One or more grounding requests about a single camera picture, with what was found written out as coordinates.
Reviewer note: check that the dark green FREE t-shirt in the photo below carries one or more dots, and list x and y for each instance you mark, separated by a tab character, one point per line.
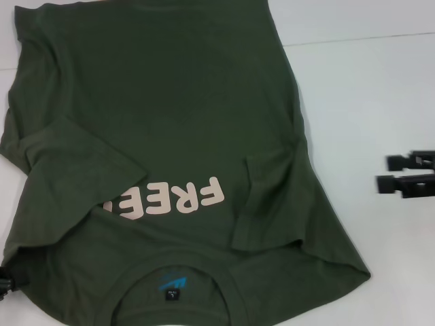
170	102

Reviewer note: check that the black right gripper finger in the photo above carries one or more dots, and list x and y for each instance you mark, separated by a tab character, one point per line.
404	162
391	184

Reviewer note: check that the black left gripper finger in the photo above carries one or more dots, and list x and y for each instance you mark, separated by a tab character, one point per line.
7	278

